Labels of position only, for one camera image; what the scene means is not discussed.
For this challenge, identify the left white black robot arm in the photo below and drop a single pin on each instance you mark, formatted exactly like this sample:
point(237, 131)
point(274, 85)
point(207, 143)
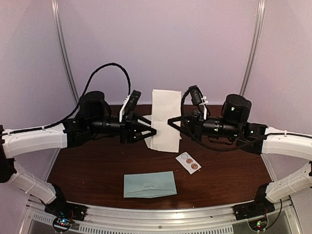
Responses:
point(94, 117)

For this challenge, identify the left aluminium frame post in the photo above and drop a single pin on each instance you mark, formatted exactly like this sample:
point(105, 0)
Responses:
point(63, 50)

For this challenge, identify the right round circuit board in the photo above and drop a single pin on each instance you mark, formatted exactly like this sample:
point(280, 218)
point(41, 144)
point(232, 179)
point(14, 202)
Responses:
point(258, 225)

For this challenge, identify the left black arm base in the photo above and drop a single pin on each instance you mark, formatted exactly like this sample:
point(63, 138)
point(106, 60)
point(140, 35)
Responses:
point(65, 209)

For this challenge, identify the beige decorated letter paper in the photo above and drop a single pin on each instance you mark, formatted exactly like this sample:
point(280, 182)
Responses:
point(165, 105)

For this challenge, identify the white seal sticker sheet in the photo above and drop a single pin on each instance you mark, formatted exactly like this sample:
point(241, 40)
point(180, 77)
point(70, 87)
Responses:
point(188, 162)

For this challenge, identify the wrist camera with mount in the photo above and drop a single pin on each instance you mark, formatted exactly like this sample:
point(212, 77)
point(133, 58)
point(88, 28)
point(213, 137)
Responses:
point(129, 103)
point(200, 101)

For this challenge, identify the round circuit board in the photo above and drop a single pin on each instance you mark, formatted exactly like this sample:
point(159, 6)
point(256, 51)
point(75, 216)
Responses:
point(258, 225)
point(61, 224)

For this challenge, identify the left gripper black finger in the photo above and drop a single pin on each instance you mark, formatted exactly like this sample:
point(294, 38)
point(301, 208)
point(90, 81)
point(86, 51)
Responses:
point(142, 124)
point(138, 136)

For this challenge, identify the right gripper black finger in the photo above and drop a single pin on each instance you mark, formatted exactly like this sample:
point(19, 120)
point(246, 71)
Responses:
point(186, 130)
point(187, 119)

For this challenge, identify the right aluminium frame post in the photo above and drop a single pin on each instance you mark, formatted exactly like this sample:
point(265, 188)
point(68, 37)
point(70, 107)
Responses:
point(258, 26)

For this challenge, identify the front aluminium rail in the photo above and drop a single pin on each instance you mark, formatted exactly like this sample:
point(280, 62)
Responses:
point(104, 220)

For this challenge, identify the left round circuit board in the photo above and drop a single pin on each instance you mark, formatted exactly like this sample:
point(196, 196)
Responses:
point(61, 224)

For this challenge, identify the aluminium frame post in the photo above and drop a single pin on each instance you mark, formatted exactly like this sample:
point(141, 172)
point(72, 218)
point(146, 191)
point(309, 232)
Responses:
point(63, 50)
point(258, 26)

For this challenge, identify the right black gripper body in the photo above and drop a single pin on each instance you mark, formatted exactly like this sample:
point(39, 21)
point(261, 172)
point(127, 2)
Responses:
point(198, 131)

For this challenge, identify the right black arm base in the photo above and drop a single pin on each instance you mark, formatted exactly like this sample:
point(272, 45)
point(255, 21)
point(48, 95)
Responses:
point(259, 206)

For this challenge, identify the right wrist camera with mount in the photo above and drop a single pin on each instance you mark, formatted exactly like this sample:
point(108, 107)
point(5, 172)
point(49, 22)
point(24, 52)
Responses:
point(200, 101)

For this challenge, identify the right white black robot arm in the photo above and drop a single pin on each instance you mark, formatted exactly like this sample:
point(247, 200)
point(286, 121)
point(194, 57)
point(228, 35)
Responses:
point(253, 138)

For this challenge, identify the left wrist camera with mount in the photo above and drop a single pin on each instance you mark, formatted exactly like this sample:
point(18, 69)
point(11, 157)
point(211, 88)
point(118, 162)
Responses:
point(129, 103)

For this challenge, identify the light blue envelope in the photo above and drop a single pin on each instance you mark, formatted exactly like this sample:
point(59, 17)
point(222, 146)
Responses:
point(149, 185)

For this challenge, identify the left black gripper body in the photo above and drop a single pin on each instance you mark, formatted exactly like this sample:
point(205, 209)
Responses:
point(125, 132)

